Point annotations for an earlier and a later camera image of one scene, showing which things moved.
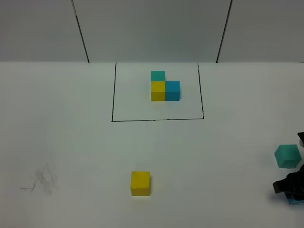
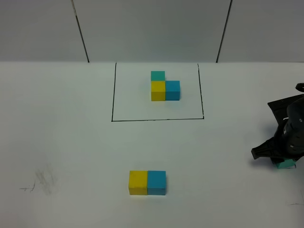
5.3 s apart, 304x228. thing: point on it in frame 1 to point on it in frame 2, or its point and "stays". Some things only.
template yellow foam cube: (158, 90) stays
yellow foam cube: (140, 183) stays
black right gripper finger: (293, 184) to (288, 141)
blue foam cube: (294, 195) to (156, 184)
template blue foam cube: (172, 90) stays
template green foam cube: (157, 76) stays
